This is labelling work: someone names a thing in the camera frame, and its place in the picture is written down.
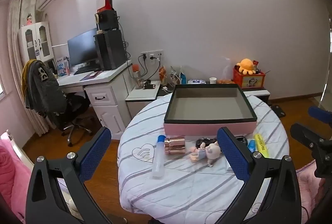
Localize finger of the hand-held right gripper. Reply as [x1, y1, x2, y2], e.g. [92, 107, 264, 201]
[290, 123, 326, 149]
[308, 106, 332, 123]

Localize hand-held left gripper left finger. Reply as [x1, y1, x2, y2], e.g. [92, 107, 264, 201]
[25, 126, 112, 224]

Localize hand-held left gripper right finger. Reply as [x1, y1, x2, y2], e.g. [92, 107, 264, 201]
[216, 127, 303, 224]

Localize pink pig doll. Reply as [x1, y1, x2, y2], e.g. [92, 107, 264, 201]
[189, 142, 222, 167]

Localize black remote control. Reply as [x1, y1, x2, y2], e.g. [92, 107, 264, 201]
[196, 136, 247, 148]

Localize pink and black box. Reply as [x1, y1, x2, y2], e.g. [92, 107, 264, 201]
[163, 84, 258, 136]

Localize rose gold metal cup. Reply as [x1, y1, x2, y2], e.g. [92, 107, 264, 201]
[164, 137, 186, 155]

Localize clear bottle with blue cap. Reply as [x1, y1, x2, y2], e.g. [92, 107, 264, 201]
[151, 134, 166, 178]

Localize pink floral bedding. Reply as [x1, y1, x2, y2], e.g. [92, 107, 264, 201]
[296, 162, 319, 224]

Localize black floor scale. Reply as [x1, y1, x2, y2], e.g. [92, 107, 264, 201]
[268, 103, 286, 117]

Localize white desk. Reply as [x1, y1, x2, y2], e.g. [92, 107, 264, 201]
[56, 59, 134, 140]

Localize red printed toy box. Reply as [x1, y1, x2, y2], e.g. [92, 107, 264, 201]
[233, 66, 266, 89]

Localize black and white low cabinet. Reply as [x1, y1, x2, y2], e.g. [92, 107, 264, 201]
[126, 80, 271, 121]

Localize black keyboard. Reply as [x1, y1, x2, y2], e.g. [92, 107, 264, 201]
[74, 67, 100, 75]

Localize black office chair with jacket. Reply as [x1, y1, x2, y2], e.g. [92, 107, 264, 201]
[24, 59, 68, 121]

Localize clear plastic bag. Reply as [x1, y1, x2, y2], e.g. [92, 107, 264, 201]
[220, 57, 235, 82]

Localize pink blanket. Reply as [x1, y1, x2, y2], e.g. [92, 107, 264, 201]
[0, 131, 34, 224]

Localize orange octopus plush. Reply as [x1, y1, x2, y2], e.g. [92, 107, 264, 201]
[236, 58, 256, 75]

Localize bottle with orange lid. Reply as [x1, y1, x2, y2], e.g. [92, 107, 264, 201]
[132, 64, 142, 88]

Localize blue and white boxes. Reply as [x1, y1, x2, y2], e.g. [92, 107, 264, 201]
[56, 56, 70, 77]

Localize orange snack bag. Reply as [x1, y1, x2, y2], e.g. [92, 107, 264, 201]
[159, 66, 168, 86]

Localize yellow cloth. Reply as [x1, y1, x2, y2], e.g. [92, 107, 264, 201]
[22, 59, 34, 100]

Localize black computer monitor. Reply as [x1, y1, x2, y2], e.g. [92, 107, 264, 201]
[67, 28, 100, 69]

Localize black computer tower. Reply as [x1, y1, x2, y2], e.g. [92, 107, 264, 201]
[94, 30, 127, 71]

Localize white glass-door cabinet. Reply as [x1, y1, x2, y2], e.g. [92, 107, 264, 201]
[18, 21, 55, 65]

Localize black speaker box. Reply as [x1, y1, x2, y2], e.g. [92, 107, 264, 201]
[95, 10, 118, 31]

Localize red cardboard box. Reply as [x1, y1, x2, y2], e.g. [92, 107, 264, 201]
[96, 0, 115, 12]

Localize black power cable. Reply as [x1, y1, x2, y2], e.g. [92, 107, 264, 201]
[138, 54, 149, 79]

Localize white wall outlet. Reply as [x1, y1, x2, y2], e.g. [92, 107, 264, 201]
[141, 50, 164, 61]

